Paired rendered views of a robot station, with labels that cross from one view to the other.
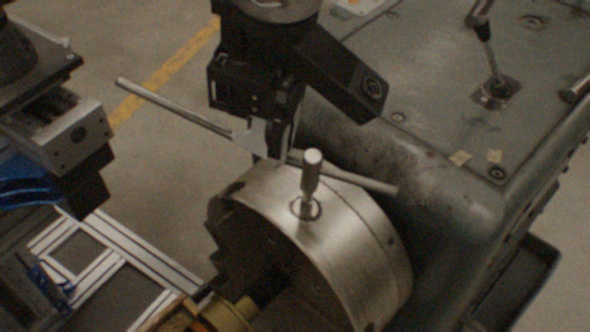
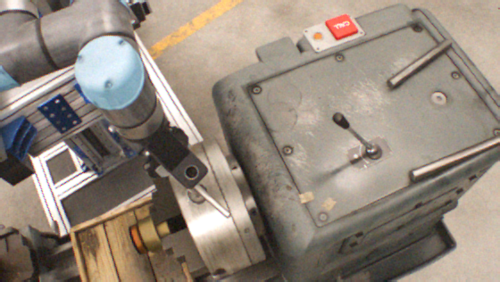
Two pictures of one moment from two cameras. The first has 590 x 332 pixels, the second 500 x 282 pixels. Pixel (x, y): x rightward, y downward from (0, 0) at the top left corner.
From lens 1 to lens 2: 0.44 m
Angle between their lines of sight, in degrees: 22
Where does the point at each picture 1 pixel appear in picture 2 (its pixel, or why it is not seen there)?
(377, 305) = (227, 261)
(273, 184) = not seen: hidden behind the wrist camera
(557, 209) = not seen: outside the picture
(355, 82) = (179, 168)
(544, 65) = (418, 142)
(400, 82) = (307, 121)
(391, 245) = (246, 232)
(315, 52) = (157, 147)
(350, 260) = (212, 234)
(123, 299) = not seen: hidden behind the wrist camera
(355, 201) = (230, 199)
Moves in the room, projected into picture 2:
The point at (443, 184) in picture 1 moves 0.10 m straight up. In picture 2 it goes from (286, 211) to (285, 193)
